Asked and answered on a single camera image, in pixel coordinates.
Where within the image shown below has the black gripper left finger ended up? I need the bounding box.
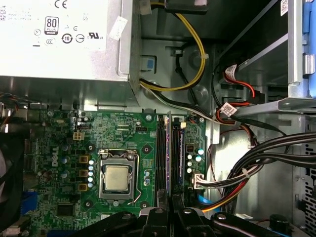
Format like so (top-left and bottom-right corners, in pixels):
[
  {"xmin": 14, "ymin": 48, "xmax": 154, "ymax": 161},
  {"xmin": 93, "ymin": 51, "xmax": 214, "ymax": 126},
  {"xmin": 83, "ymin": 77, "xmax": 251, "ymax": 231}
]
[{"xmin": 74, "ymin": 189, "xmax": 171, "ymax": 237}]

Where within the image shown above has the blue drive latch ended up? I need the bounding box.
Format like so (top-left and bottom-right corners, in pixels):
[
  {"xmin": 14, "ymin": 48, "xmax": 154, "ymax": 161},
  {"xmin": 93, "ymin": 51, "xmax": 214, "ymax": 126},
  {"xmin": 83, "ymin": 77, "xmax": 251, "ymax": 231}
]
[{"xmin": 302, "ymin": 0, "xmax": 316, "ymax": 99}]

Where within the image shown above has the grey power supply unit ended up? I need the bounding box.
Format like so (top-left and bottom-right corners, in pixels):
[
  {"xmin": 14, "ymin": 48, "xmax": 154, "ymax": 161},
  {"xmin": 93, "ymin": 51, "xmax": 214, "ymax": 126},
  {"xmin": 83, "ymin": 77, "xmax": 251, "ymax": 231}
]
[{"xmin": 0, "ymin": 0, "xmax": 141, "ymax": 111}]

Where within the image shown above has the green motherboard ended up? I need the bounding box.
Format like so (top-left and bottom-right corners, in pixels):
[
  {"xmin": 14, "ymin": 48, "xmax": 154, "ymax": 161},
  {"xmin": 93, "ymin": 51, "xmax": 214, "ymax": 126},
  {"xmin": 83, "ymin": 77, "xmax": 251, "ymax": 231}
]
[{"xmin": 22, "ymin": 110, "xmax": 207, "ymax": 237}]

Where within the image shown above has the red and black wire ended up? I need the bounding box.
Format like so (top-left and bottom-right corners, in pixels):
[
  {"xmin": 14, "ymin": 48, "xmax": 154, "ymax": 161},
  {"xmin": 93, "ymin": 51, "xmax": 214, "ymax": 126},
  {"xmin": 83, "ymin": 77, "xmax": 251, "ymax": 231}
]
[{"xmin": 214, "ymin": 66, "xmax": 257, "ymax": 149}]

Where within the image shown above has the metal socket cover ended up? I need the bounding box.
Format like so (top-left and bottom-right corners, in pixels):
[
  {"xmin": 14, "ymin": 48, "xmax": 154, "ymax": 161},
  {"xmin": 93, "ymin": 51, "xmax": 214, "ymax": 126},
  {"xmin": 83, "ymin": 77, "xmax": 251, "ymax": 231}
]
[{"xmin": 98, "ymin": 149, "xmax": 139, "ymax": 201}]

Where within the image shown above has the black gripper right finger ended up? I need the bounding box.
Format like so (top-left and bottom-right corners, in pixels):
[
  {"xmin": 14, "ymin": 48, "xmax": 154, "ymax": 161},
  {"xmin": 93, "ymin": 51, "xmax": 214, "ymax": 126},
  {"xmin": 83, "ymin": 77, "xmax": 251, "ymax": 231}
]
[{"xmin": 172, "ymin": 194, "xmax": 279, "ymax": 237}]

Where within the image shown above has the silver CPU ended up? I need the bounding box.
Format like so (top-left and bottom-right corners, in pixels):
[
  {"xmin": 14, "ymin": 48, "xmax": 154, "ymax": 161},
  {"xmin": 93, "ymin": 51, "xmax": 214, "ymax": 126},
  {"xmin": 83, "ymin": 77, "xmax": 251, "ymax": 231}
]
[{"xmin": 105, "ymin": 165, "xmax": 130, "ymax": 191}]

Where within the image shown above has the blue RAM stick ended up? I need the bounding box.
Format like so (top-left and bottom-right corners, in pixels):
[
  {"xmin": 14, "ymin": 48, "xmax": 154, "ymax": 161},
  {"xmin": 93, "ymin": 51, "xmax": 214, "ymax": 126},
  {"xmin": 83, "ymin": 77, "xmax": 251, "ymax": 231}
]
[{"xmin": 179, "ymin": 123, "xmax": 185, "ymax": 180}]

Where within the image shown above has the yellow wire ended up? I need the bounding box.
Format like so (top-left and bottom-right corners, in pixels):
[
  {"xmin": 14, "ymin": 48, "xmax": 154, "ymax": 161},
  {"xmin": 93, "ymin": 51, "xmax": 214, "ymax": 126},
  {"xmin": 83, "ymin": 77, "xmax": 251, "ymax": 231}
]
[{"xmin": 139, "ymin": 1, "xmax": 207, "ymax": 92}]

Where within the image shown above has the silver drive cage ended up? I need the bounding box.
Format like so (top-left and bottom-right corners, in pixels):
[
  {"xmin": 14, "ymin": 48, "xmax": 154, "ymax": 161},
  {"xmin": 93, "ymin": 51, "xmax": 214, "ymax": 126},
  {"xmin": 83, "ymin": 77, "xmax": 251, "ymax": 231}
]
[{"xmin": 217, "ymin": 0, "xmax": 316, "ymax": 117}]

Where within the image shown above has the orange wire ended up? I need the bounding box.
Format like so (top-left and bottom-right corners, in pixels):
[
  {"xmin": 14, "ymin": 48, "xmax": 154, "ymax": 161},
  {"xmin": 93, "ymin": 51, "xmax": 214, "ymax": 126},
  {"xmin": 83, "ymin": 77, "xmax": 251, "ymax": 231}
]
[{"xmin": 201, "ymin": 190, "xmax": 237, "ymax": 213}]

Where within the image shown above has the black case fan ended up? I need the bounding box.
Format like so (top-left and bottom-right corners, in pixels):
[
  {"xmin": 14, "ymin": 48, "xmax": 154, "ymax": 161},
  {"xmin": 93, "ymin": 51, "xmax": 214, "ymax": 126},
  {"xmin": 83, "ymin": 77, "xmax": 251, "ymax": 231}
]
[{"xmin": 0, "ymin": 142, "xmax": 25, "ymax": 233}]

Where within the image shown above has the blue data cable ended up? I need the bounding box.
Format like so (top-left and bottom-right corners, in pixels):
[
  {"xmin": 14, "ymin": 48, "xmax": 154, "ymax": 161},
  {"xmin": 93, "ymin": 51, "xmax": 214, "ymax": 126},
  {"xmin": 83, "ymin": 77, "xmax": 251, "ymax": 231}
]
[{"xmin": 197, "ymin": 194, "xmax": 210, "ymax": 206}]

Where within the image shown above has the black PC case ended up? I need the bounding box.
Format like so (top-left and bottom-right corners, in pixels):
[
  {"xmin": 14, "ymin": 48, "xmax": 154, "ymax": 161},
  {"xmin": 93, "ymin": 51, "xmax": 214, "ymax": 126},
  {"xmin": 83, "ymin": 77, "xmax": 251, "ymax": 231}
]
[{"xmin": 0, "ymin": 0, "xmax": 316, "ymax": 237}]

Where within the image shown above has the metal locking lever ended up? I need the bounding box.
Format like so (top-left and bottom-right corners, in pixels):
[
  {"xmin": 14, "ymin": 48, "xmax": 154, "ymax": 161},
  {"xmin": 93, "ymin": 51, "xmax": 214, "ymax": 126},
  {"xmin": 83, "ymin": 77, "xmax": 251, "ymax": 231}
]
[{"xmin": 127, "ymin": 154, "xmax": 141, "ymax": 205}]

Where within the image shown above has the black cable bundle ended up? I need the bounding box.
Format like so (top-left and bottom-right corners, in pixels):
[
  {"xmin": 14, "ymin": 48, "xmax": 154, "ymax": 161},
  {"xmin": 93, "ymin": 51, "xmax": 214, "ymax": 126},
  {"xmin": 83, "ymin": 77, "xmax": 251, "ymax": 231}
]
[{"xmin": 222, "ymin": 132, "xmax": 316, "ymax": 196}]

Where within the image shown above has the white wire connector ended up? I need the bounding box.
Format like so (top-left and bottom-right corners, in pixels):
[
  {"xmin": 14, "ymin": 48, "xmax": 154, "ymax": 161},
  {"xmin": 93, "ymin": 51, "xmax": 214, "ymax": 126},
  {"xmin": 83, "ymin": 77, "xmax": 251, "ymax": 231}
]
[{"xmin": 191, "ymin": 172, "xmax": 205, "ymax": 190}]

